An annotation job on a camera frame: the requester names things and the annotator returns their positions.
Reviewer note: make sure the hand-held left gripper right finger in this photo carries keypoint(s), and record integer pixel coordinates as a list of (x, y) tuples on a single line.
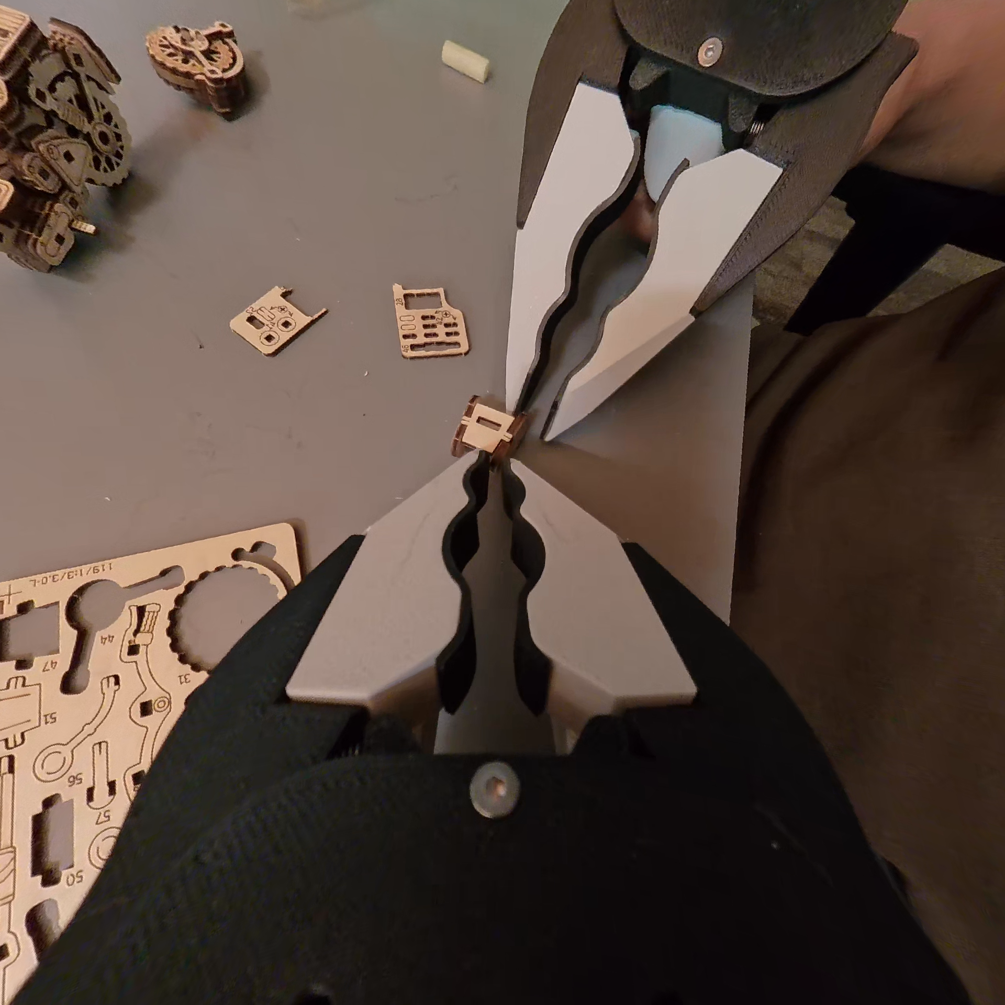
[(612, 628)]

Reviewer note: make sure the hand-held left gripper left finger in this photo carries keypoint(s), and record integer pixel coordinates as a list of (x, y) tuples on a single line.
[(377, 620)]

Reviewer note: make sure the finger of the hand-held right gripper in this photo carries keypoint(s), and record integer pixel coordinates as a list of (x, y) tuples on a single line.
[(675, 275), (549, 235)]

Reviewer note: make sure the small wooden model assembly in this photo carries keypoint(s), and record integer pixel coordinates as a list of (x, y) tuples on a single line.
[(487, 432)]

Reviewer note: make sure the person's right forearm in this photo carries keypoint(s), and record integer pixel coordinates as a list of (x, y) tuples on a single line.
[(942, 118)]

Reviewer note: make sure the grey desk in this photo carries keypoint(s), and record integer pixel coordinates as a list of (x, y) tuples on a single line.
[(235, 432)]

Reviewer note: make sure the person's right hand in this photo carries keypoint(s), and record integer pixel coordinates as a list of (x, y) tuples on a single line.
[(642, 216)]

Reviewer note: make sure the small wooden piece slotted grid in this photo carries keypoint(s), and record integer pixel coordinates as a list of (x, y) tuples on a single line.
[(428, 314)]

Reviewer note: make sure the small white stick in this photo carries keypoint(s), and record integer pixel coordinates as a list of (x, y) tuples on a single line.
[(466, 60)]

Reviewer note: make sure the wooden parts sheet gear cutouts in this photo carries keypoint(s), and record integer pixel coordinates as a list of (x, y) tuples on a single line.
[(188, 699)]

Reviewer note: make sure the black office chair base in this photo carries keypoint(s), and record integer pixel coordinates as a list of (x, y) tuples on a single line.
[(903, 212)]

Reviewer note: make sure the small wooden piece round holes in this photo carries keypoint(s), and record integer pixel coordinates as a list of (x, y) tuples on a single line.
[(245, 323)]

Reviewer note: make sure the small wooden gear assembly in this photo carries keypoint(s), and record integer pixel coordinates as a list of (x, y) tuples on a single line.
[(196, 71)]

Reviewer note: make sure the large wooden gear model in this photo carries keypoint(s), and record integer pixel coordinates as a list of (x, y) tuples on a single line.
[(55, 118)]

